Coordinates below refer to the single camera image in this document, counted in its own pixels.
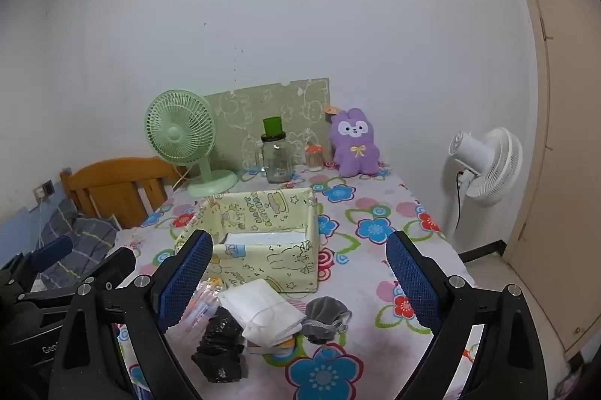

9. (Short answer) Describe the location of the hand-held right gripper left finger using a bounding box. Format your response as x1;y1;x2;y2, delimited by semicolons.
48;229;214;400

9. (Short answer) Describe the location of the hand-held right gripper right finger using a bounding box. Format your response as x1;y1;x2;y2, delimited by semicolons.
385;230;549;400

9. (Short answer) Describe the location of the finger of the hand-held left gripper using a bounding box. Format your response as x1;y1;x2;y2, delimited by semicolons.
88;247;137;289
32;235;74;275

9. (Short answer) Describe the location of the pink tissue packet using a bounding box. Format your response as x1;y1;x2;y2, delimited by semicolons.
181;278;223;344

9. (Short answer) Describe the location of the black plastic bag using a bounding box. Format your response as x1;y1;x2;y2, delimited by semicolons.
192;307;249;383

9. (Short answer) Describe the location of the white tissue pack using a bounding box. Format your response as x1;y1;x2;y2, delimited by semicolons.
218;279;306;347

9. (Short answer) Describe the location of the grey drawstring pouch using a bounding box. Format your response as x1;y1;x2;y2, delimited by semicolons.
300;297;353;345

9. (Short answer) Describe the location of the yellow cartoon print box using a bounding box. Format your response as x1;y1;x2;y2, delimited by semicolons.
175;187;320;294

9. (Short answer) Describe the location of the grey plaid blanket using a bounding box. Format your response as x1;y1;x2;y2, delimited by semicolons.
38;199;120;288

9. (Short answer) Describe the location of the floral tablecloth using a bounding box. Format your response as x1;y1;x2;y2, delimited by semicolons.
113;163;484;400

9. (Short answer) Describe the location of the wooden headboard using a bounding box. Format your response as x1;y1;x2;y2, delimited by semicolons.
59;156;186;229

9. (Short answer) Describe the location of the white standing fan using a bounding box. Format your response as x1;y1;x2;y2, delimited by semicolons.
441;128;523;251

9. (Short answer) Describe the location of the green desk fan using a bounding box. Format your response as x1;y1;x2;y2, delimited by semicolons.
144;89;239;197

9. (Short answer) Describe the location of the purple plush bunny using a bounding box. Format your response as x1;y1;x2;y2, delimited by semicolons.
324;104;382;177

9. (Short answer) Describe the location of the glass jar with green lid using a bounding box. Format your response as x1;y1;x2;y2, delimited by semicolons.
256;117;294;184

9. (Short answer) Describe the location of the small jar with orange lid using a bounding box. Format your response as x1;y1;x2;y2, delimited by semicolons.
305;145;325;171

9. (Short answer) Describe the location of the green printed board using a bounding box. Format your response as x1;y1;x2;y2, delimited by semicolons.
203;77;331;172

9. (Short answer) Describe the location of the beige door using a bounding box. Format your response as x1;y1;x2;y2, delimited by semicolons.
488;0;601;363

